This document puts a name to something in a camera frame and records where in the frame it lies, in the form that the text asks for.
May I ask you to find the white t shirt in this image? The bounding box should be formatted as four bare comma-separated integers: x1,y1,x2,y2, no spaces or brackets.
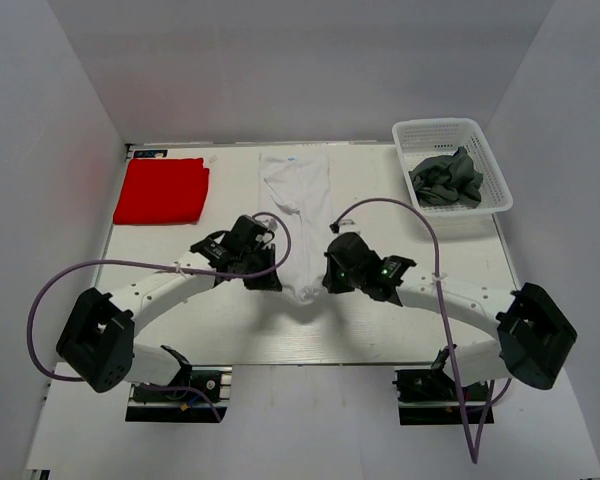
258,153,334,306

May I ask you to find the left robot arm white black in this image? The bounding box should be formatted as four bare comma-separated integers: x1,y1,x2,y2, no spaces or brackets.
56,215,282,399

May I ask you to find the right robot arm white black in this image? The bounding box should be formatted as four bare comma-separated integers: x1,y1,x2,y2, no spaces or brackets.
323,232,577,399

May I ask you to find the folded red t shirt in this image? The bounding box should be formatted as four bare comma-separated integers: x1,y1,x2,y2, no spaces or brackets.
113,158,210,226

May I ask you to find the grey t shirt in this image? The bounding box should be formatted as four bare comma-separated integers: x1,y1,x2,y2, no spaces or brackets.
409,147,483,209

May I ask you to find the white plastic basket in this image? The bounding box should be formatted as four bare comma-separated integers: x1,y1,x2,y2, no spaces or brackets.
392,118,513,219

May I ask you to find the blue label sticker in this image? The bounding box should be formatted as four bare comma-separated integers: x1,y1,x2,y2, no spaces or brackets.
132,149,168,159

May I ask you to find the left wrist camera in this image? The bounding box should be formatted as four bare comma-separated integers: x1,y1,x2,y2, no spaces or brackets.
256,219,278,248

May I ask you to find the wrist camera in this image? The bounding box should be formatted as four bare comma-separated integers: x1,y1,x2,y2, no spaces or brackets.
329,218,361,237
256,219,278,248

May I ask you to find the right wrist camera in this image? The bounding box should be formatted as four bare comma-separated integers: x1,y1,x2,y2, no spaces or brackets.
329,218,361,237

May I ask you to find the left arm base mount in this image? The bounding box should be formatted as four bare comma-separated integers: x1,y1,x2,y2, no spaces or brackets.
125,345,232,424

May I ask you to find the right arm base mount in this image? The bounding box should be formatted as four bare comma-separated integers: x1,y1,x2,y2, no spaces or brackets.
393,347,494,426

